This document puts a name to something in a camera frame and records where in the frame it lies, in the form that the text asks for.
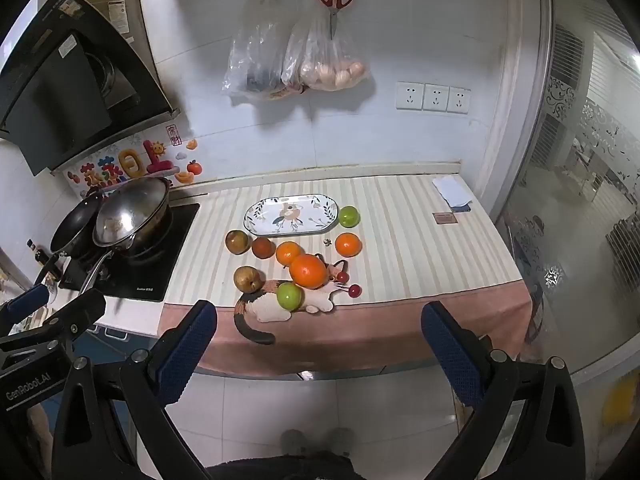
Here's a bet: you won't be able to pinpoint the cat shaped mat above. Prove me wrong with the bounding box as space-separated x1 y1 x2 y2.
234 255 351 346

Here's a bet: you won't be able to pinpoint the dark sauce bottle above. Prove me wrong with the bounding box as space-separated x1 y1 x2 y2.
27 239 51 268

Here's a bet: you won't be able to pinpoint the clear plastic bag dark contents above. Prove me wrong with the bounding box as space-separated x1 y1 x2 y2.
222 0 296 103

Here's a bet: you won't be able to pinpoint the dark brown apple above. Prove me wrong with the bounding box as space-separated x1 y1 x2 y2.
225 230 251 255

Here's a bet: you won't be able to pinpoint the clear plastic bag of eggs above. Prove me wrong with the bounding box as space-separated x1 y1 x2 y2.
282 7 373 93

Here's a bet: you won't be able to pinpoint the black glass cooktop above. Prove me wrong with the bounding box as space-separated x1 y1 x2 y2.
59 200 201 303

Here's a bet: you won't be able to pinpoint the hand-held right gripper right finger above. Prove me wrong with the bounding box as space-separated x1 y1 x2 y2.
420 301 586 480

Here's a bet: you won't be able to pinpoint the steel wok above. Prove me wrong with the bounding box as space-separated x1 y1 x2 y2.
75 205 176 308

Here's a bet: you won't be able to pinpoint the striped tablecloth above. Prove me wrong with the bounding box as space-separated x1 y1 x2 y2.
157 172 533 378

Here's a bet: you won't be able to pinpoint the floral oval plate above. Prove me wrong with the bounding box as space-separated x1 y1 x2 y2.
244 194 340 237

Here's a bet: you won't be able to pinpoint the group of colourful wall stickers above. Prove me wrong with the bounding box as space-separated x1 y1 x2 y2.
67 137 203 198

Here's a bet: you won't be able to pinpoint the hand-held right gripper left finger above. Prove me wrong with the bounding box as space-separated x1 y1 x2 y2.
50 300 218 480

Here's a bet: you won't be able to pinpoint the black range hood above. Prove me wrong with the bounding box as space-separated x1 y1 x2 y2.
0 0 181 177

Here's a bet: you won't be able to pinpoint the steel wok lid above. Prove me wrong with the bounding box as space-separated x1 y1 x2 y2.
93 176 171 249

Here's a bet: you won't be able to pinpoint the black frying pan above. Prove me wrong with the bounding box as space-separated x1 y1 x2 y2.
35 191 108 286

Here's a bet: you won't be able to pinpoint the red yellow apple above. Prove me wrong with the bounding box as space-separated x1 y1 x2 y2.
233 266 265 293

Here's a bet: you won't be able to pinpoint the white folded cloth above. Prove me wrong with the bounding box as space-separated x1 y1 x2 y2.
432 175 473 208

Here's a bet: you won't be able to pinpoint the large orange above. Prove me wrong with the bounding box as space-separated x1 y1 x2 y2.
289 254 328 290

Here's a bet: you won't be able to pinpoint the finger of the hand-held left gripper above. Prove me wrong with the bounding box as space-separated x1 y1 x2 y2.
0 284 51 330
0 288 107 355

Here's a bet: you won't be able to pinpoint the red handled scissors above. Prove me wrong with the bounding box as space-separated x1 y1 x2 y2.
315 0 356 41

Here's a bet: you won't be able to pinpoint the frosted glass sliding door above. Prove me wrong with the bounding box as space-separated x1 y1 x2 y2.
492 0 640 376

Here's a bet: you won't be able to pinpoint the white wall socket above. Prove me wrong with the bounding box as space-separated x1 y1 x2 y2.
423 83 450 112
396 81 426 111
447 86 472 114

